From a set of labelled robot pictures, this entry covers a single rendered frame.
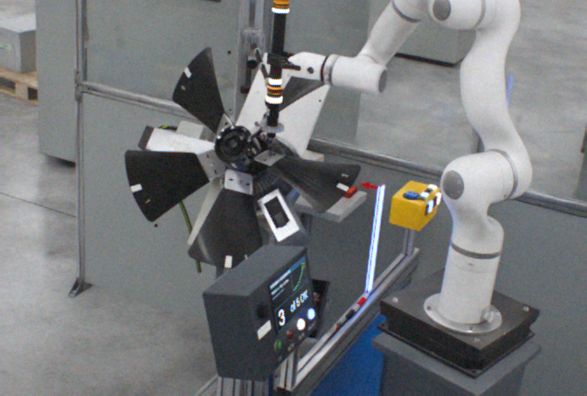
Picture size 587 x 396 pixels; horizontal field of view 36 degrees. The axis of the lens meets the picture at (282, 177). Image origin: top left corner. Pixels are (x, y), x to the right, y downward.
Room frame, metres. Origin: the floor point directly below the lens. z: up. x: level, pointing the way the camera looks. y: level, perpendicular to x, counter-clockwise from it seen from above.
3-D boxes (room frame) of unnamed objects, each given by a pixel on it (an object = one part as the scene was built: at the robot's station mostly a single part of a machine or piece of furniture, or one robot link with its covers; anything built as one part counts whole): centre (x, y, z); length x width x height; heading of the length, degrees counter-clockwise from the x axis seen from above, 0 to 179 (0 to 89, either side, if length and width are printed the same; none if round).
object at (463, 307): (1.94, -0.47, 1.10); 0.19 x 0.19 x 0.18
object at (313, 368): (2.19, -0.24, 0.82); 0.90 x 0.04 x 0.08; 154
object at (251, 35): (3.06, 0.14, 1.37); 0.10 x 0.07 x 0.09; 9
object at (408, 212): (2.55, -0.41, 1.02); 0.16 x 0.10 x 0.11; 154
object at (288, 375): (1.81, -0.05, 0.96); 0.03 x 0.03 x 0.20; 64
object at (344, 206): (2.98, -0.09, 0.85); 0.36 x 0.24 x 0.03; 64
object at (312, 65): (2.39, -0.06, 1.48); 0.11 x 0.10 x 0.07; 64
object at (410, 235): (2.55, -0.41, 0.92); 0.03 x 0.03 x 0.12; 64
